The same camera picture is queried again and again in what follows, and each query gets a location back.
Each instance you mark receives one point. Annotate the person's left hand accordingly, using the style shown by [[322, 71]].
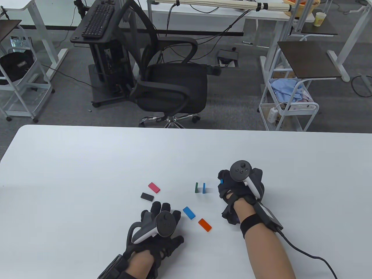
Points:
[[170, 245]]

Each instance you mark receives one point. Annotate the person's right hand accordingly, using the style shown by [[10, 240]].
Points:
[[229, 191]]

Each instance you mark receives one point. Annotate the grey white handheld controller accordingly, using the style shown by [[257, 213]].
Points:
[[166, 224], [240, 171]]

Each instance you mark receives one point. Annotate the orange domino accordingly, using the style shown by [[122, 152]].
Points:
[[205, 225]]

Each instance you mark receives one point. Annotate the black domino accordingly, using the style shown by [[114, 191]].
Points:
[[147, 196]]

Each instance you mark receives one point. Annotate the pink domino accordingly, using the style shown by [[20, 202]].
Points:
[[154, 187]]

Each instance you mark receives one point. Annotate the white power strip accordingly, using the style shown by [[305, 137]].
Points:
[[272, 114]]

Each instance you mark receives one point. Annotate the light blue cloth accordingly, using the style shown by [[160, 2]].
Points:
[[286, 88]]

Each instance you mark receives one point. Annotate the white rolling utility cart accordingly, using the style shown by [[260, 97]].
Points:
[[35, 84], [312, 108]]

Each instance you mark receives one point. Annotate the black office chair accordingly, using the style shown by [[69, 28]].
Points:
[[174, 84]]

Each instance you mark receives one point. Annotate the cardboard box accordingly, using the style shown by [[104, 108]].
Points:
[[284, 75]]

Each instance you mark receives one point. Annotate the grey floor power box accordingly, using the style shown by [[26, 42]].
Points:
[[228, 55]]

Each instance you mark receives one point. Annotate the dark brown side table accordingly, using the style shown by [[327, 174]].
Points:
[[311, 59], [319, 30], [8, 29]]

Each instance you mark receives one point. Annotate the white desk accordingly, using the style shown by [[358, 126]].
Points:
[[340, 66], [189, 17], [17, 5]]

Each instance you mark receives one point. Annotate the black rolling computer stand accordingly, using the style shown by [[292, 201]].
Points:
[[101, 55]]

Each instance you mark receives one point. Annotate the beige rolled bamboo mat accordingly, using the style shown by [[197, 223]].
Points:
[[218, 3]]

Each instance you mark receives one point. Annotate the yellow white paper cup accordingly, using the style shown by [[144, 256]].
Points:
[[319, 19]]

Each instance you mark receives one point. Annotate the black keyboard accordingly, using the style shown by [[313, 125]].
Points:
[[97, 21]]

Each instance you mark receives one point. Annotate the black bag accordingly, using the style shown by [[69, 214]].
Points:
[[16, 65]]

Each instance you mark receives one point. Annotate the clear plastic packet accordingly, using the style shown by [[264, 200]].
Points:
[[19, 43]]

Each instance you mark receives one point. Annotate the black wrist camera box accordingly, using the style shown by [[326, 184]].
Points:
[[113, 268], [268, 218]]

